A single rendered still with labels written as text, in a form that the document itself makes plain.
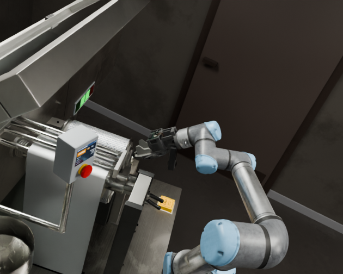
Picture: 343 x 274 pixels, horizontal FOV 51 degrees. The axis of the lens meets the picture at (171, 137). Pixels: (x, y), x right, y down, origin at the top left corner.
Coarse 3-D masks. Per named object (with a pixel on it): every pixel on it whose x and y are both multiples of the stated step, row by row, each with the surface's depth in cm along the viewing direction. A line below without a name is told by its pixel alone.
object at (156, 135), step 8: (160, 128) 141; (168, 128) 138; (152, 136) 138; (160, 136) 138; (168, 136) 136; (176, 136) 135; (152, 144) 137; (160, 144) 136; (168, 144) 138; (176, 144) 135; (160, 152) 139; (168, 152) 140
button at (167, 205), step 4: (164, 200) 177; (168, 200) 177; (172, 200) 178; (160, 204) 173; (164, 204) 174; (168, 204) 175; (172, 204) 176; (164, 208) 173; (168, 208) 173; (172, 208) 174
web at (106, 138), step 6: (72, 126) 139; (90, 126) 142; (96, 132) 140; (102, 132) 141; (108, 132) 143; (102, 138) 139; (108, 138) 139; (114, 138) 140; (120, 138) 141; (102, 144) 138; (108, 144) 138; (114, 144) 138; (120, 144) 139; (126, 144) 140; (120, 150) 138; (102, 198) 133
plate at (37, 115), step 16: (112, 48) 203; (96, 64) 181; (112, 64) 216; (80, 80) 164; (96, 80) 193; (64, 96) 150; (80, 96) 173; (32, 112) 122; (48, 112) 138; (64, 112) 157; (16, 128) 114; (0, 144) 107; (0, 160) 111; (16, 160) 124; (0, 176) 115; (16, 176) 129; (0, 192) 120
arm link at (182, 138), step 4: (184, 128) 136; (180, 132) 135; (184, 132) 134; (180, 136) 134; (184, 136) 133; (180, 140) 134; (184, 140) 134; (188, 140) 133; (180, 144) 135; (184, 144) 134; (188, 144) 134
